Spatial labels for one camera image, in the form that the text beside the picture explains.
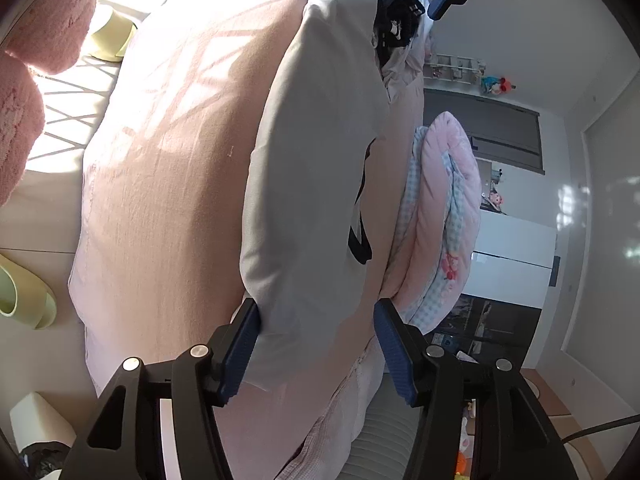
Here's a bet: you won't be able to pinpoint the yellow-green slipper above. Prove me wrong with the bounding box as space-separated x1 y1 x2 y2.
89 4 140 62
0 254 57 331

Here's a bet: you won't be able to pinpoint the black cable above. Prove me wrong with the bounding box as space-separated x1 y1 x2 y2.
560 415 640 443

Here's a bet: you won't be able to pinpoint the beige cabinet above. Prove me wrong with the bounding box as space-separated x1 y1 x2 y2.
475 157 507 216

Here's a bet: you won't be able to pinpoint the white wardrobe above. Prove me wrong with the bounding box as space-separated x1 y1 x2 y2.
467 217 560 307

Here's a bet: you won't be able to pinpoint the white trash bin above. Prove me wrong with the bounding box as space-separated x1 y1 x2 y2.
9 391 75 471

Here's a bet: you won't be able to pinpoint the dark glass cabinet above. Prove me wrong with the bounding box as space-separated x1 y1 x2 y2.
427 294 545 371

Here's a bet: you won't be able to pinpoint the navy shorts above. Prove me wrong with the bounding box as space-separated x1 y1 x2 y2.
367 0 427 65

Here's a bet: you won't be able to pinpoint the dark grey door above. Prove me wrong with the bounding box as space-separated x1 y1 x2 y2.
422 87 544 176

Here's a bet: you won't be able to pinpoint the pink bed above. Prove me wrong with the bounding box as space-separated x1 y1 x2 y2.
67 0 426 480

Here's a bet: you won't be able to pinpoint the grey padded headboard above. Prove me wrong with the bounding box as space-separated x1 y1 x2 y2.
342 372 426 480

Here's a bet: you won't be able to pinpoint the white shirt with navy trim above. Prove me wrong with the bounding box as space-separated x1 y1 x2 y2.
239 0 392 392

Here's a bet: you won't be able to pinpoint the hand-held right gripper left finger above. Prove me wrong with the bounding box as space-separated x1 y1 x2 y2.
62 297 261 480

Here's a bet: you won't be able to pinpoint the red blue wall toy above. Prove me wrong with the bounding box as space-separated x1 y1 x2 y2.
481 75 516 97

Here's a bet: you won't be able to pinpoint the white shelf rack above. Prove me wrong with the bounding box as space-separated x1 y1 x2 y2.
424 52 487 85

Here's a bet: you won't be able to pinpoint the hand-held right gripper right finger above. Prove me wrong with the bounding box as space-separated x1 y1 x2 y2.
372 297 573 480

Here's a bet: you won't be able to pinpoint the pink checked folded quilt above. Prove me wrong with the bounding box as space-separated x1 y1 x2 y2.
386 110 484 335

